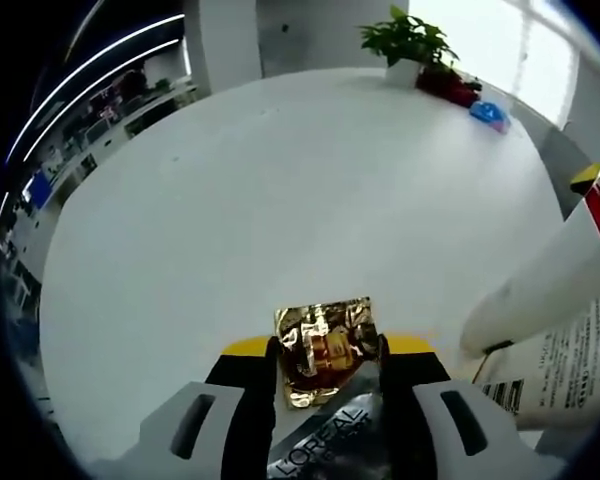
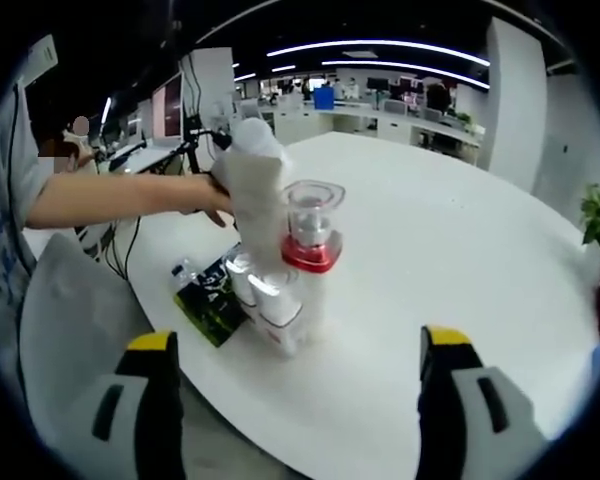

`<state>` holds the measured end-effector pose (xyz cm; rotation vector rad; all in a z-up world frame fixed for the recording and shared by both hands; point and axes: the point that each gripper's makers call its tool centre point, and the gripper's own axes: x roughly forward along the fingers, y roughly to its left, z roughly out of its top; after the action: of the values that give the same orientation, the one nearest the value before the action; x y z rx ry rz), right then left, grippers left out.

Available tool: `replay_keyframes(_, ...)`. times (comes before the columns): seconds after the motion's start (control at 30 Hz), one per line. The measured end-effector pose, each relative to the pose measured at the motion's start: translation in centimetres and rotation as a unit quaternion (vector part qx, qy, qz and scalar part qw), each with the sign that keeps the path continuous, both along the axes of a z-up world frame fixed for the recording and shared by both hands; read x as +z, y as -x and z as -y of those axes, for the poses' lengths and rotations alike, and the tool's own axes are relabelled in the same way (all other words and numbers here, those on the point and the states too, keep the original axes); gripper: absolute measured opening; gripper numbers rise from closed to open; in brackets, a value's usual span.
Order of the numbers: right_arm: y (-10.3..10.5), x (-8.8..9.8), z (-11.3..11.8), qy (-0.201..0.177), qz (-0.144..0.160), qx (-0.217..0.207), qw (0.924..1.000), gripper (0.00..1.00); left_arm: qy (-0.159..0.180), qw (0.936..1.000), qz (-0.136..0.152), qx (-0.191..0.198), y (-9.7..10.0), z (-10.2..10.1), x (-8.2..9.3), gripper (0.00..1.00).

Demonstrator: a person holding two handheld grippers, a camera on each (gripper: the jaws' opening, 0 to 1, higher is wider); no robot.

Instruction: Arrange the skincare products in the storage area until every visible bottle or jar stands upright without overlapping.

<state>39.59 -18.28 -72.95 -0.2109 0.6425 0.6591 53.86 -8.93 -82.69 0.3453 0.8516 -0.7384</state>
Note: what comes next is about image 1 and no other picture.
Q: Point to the gold foil skincare sachet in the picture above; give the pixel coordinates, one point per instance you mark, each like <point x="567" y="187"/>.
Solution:
<point x="325" y="345"/>

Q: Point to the ceiling light strip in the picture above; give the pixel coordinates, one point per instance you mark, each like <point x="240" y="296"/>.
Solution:
<point x="130" y="38"/>

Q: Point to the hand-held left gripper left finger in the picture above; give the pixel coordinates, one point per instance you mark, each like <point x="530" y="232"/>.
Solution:
<point x="230" y="415"/>

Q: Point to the blue bin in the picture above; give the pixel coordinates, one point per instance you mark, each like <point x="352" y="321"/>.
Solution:
<point x="35" y="189"/>

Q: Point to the red bag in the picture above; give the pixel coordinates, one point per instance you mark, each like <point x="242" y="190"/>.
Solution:
<point x="447" y="87"/>

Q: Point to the large white skincare tube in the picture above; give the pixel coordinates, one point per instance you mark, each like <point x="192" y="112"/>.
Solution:
<point x="575" y="365"/>

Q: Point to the green plant white pot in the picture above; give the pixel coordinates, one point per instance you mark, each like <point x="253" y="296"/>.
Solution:
<point x="405" y="40"/>

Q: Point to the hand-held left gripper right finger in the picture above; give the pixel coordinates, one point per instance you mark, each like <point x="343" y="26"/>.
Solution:
<point x="430" y="415"/>

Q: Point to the blue plastic packet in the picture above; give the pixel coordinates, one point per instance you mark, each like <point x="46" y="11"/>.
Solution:
<point x="490" y="116"/>

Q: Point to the silver skincare sachet blue patch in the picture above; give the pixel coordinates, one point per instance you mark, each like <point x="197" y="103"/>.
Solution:
<point x="330" y="435"/>

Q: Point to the white skincare bottle red collar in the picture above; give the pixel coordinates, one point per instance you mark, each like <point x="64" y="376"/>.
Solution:
<point x="545" y="280"/>

